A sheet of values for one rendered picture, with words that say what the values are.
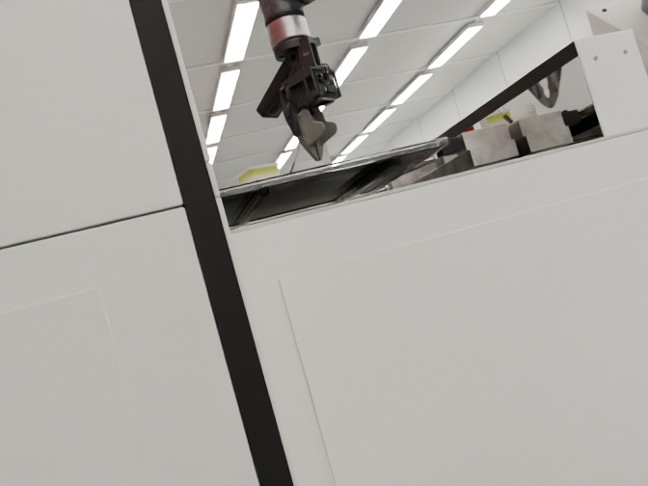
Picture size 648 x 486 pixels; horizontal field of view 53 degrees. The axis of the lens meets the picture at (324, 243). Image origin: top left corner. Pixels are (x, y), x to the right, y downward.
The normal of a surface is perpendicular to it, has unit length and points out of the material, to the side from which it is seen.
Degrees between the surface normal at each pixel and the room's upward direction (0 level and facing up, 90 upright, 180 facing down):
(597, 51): 90
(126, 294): 90
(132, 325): 90
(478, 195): 90
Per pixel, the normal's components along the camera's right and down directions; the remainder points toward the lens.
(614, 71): 0.24, -0.13
